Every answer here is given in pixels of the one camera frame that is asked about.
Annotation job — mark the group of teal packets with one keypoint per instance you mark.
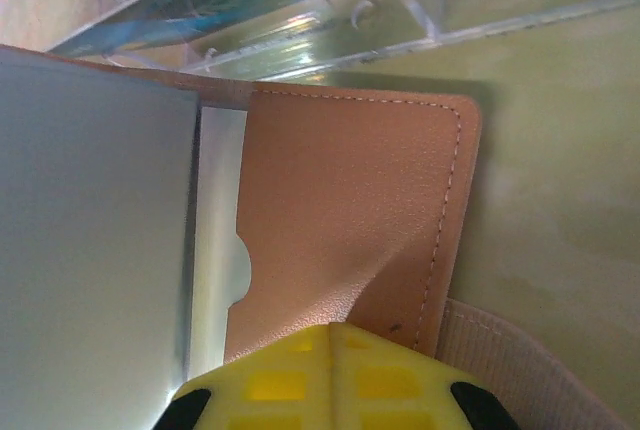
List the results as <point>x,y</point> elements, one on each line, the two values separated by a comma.
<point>400,25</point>

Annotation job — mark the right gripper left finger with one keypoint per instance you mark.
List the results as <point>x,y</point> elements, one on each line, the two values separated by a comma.
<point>280,380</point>

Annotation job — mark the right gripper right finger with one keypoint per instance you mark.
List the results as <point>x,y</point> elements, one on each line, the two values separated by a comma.
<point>395,385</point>

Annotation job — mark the blue VIP card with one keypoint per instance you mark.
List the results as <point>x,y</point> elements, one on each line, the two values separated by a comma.
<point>200,20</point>

